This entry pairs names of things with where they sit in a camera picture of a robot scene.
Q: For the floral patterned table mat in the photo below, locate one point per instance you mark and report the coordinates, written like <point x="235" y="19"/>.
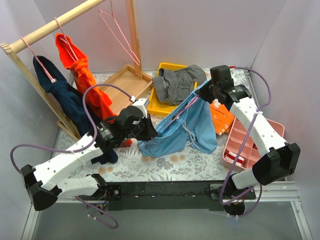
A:
<point x="185" y="165"/>

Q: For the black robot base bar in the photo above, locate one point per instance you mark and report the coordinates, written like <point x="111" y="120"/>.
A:
<point x="159" y="195"/>

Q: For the grey shorts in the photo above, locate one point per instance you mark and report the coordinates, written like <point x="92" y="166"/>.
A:
<point x="173" y="87"/>

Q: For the orange tie-dye shorts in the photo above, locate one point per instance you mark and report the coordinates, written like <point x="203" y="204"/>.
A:
<point x="222" y="118"/>

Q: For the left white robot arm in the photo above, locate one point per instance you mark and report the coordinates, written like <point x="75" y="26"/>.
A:
<point x="46" y="183"/>

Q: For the red cloth compartment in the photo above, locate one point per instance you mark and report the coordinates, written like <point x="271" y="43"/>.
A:
<point x="231" y="156"/>
<point x="254" y="146"/>

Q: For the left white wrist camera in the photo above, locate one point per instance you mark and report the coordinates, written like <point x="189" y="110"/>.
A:
<point x="141" y="103"/>

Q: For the pink hanger with navy garment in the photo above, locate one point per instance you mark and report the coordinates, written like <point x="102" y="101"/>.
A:
<point x="52" y="80"/>

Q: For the bright orange garment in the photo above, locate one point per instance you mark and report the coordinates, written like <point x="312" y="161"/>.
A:
<point x="98" y="100"/>

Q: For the pink hanger with orange garment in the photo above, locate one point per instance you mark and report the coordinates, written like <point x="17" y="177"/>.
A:
<point x="64" y="39"/>

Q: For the light blue shorts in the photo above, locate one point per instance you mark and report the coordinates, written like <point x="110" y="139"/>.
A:
<point x="193" y="128"/>

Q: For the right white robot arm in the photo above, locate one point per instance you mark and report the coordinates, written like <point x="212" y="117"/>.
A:
<point x="278" y="157"/>

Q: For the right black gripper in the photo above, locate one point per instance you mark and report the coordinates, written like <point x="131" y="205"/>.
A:
<point x="206" y="90"/>

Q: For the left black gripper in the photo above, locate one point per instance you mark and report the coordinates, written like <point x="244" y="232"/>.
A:
<point x="145" y="127"/>

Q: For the navy blue garment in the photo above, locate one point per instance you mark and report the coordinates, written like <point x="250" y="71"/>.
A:
<point x="70" y="99"/>

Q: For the red cloth front compartment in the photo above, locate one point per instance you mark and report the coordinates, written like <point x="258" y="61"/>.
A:
<point x="231" y="156"/>

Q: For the red cloth right compartment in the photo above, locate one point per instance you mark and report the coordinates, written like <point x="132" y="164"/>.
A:
<point x="254" y="146"/>

